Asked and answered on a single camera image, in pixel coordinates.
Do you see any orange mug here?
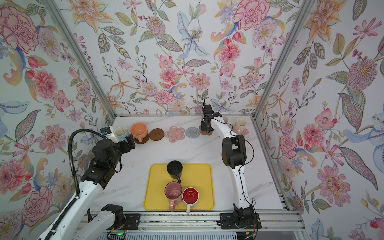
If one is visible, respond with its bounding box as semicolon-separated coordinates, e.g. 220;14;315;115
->
130;123;148;143

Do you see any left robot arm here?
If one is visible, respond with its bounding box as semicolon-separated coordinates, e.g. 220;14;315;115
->
39;127;136;240

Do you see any black mug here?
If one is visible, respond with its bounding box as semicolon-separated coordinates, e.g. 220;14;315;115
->
167;161;183;184

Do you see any cream mug pink handle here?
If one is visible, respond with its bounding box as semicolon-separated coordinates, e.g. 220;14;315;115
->
233;118;248;135

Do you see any cream mug blue handle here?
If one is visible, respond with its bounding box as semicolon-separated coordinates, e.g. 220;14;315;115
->
114;126;130;142

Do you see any brown wooden round coaster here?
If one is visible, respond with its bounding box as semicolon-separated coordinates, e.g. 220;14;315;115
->
134;134;150;145

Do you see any brown paw coaster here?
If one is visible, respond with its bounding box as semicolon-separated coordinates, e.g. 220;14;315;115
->
199;126;213;136

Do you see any pink flower coaster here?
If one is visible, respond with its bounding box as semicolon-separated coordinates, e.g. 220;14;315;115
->
165;126;185;143
234;128;249;137

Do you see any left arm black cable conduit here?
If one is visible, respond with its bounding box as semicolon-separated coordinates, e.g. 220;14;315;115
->
44;128;106;240

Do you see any red interior white mug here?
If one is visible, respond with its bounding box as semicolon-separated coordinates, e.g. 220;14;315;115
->
182;187;200;214

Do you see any dusty pink mug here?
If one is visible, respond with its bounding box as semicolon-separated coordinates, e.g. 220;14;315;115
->
165;182;183;212

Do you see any white mug green handle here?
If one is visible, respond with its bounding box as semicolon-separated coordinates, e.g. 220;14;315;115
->
222;116;229;124

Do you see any dark brown round coaster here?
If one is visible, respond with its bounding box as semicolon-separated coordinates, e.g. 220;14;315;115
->
149;128;165;141

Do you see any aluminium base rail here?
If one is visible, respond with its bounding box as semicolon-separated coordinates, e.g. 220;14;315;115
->
47;209;310;240

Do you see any grey round coaster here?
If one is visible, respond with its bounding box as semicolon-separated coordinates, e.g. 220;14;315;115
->
185;127;201;139

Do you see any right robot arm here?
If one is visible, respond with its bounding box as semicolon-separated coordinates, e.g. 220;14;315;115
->
200;105;262;232

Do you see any yellow tray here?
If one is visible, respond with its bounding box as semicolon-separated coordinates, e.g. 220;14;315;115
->
144;163;215;211

